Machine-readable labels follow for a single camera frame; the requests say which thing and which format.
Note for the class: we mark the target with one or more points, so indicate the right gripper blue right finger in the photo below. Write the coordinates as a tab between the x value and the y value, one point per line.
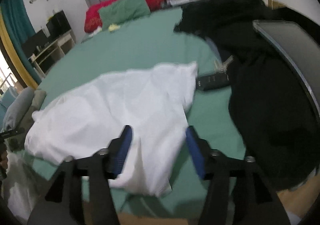
191	139

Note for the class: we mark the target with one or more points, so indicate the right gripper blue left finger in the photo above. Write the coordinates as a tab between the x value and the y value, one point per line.
118	150

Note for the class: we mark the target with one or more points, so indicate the white hooded garment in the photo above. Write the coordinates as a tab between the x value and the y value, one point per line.
154	102

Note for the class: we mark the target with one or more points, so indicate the black clothes pile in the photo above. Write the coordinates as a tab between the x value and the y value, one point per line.
268	104

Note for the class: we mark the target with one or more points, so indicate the folded grey sweater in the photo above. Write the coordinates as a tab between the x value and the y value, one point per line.
18	109

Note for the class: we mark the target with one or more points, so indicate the folded olive garment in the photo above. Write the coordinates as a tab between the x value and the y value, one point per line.
38	99

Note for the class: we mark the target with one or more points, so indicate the black car key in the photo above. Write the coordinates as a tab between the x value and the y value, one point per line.
212	81

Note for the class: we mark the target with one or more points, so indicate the silver keys bunch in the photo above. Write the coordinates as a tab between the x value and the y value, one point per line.
223	66

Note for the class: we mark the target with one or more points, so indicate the yellow curtain edge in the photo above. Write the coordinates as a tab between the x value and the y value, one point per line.
15	64

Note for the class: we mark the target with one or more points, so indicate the white wooden desk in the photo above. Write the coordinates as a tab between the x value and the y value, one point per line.
46	58

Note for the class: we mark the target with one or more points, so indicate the black computer monitor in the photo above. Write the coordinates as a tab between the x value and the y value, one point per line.
39	39

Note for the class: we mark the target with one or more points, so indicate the green bed sheet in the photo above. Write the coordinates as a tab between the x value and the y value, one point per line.
140	44

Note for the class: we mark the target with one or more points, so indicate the black computer tower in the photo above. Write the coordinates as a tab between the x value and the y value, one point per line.
58	25

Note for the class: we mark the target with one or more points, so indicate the teal curtain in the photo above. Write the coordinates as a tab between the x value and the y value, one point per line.
20	29

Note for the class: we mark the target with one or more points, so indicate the yellow plastic packet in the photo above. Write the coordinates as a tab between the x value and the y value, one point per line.
113	27

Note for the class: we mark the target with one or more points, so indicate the green pillow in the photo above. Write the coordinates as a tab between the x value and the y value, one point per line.
122	11

